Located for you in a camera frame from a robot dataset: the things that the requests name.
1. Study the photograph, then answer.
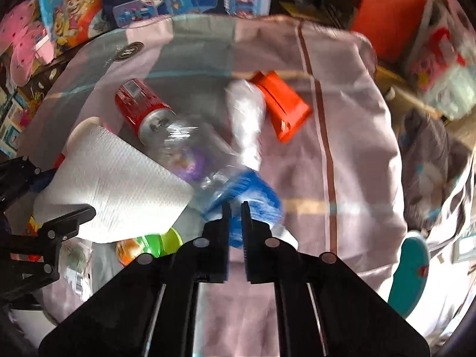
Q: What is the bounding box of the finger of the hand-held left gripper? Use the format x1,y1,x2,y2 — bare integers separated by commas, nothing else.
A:
0,156,41,209
0,204,96,302

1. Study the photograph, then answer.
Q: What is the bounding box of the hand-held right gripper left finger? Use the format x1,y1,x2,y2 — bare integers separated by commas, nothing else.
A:
39,203,231,357

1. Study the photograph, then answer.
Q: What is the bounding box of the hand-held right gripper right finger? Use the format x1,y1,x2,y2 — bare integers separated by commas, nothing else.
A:
242,201,432,357

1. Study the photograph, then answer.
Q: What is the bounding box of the green orange toy egg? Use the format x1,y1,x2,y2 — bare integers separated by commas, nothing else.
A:
116,227,184,266

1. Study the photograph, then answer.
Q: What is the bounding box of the blue tissue packet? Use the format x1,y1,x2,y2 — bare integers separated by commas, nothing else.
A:
201,169,298,250

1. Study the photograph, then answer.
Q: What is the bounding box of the white paper towel roll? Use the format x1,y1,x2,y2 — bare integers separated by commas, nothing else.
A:
32,116,194,244

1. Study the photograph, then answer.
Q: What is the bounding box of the red drink can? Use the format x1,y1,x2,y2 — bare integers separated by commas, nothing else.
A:
115,78,177,145

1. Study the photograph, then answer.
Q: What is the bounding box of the teal round bin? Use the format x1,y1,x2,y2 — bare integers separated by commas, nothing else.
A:
389,231,430,318

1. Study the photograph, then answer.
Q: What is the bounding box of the clear plastic wrapper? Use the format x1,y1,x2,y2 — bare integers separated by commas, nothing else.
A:
59,240,93,302

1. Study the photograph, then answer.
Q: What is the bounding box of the purple toy egg half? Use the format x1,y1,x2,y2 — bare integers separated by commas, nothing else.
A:
173,149,209,184

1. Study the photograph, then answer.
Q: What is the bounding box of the clear plastic bottle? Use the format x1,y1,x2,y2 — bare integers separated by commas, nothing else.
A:
143,117,261,212

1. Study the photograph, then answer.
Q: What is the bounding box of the white crumpled plastic bag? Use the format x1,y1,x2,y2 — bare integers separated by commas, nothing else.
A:
224,80,267,172

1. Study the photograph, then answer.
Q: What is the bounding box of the pink star toy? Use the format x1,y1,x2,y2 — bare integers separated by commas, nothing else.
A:
0,0,56,82

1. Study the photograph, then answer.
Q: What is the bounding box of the orange snack packet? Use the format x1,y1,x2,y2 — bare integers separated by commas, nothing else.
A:
248,71,313,144

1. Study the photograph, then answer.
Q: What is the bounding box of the cartoon puppy bag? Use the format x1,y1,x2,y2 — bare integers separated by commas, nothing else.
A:
37,0,105,58

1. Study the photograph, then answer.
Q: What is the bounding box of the grey knitted blanket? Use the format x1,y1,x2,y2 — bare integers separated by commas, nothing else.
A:
400,109,476,231

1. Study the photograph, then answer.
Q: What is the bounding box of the pink toy package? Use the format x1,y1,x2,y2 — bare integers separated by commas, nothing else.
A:
405,0,476,120

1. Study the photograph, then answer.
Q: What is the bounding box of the red box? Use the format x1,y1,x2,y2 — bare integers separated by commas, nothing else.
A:
351,0,434,64

